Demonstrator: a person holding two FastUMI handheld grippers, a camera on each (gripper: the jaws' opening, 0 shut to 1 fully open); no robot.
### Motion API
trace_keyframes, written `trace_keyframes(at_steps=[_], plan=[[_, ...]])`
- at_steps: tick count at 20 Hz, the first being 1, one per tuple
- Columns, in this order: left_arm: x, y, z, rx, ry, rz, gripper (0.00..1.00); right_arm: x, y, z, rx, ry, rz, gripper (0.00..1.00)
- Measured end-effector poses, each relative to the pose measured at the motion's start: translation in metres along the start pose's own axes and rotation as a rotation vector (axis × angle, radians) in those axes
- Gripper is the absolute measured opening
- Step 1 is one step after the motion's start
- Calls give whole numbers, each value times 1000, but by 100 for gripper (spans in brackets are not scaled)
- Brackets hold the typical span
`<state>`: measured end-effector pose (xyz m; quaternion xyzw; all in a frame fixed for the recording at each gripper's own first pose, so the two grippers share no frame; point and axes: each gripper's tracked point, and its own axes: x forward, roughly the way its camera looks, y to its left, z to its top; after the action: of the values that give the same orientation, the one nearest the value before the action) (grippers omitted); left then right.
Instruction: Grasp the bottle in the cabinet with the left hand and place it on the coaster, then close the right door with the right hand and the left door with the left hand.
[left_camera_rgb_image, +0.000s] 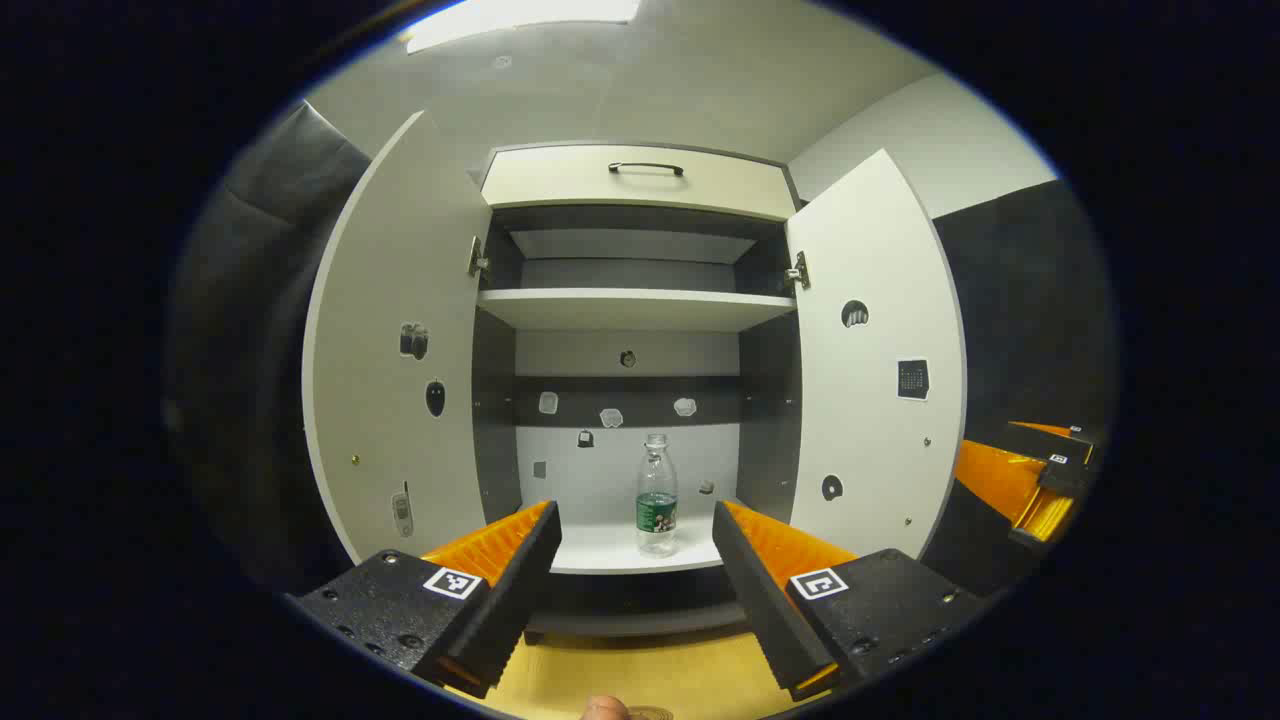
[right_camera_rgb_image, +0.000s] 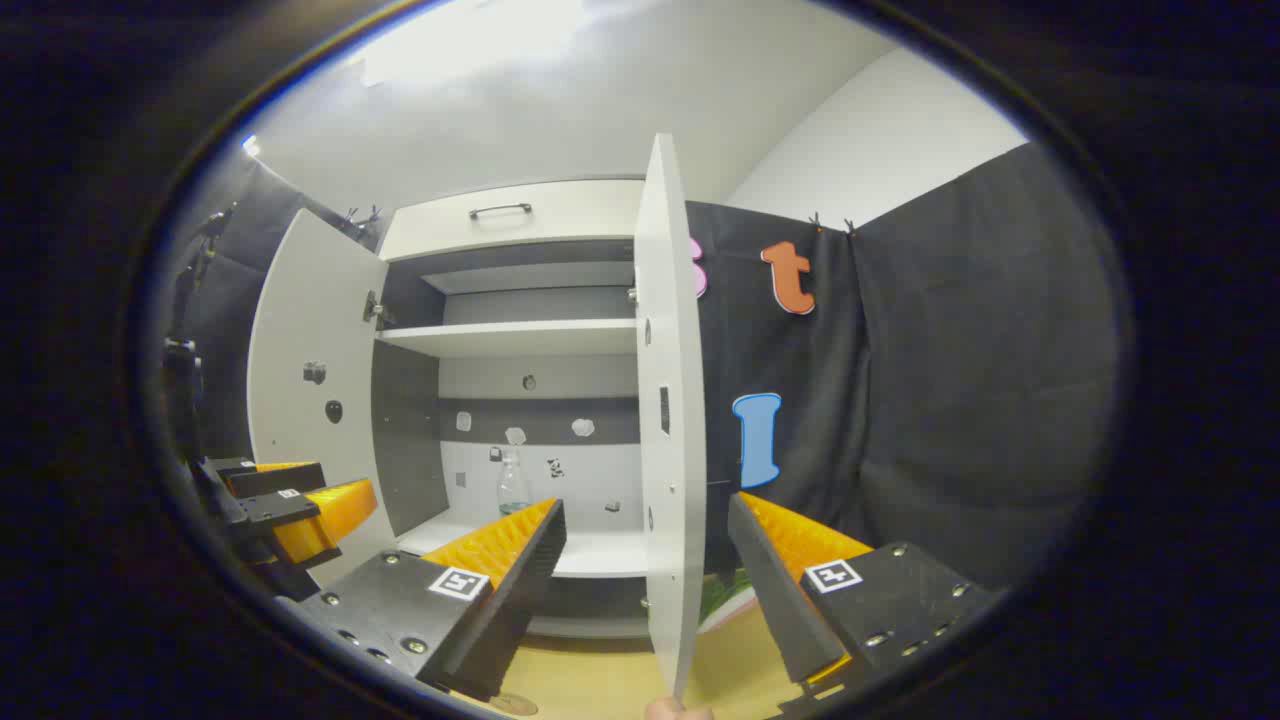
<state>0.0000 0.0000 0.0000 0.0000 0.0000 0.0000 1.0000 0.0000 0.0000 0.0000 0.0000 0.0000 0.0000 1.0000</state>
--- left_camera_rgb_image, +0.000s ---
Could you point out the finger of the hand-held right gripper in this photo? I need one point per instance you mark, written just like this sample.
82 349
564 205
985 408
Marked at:
995 478
1045 429

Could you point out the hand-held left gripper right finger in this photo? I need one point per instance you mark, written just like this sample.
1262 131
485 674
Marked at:
765 600

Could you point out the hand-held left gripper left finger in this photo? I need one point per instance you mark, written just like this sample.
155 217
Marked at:
510 590

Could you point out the clear plastic bottle green label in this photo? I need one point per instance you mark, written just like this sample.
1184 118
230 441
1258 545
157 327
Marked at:
657 500

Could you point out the grey cabinet door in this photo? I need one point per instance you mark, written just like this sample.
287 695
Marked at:
400 280
870 250

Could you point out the grey cabinet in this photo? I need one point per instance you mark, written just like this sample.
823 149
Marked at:
630 355

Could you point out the white cabinet shelf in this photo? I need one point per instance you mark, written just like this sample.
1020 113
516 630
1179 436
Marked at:
630 308
600 552

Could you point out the metal door hinge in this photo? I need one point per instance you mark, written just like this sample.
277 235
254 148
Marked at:
799 270
478 260

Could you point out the cream cabinet drawer front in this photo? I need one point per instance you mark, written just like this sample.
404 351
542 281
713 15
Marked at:
560 180

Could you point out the black backdrop cloth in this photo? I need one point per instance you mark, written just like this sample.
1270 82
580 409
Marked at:
250 330
1030 320

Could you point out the ceiling light panel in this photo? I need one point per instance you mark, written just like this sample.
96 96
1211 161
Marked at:
510 18

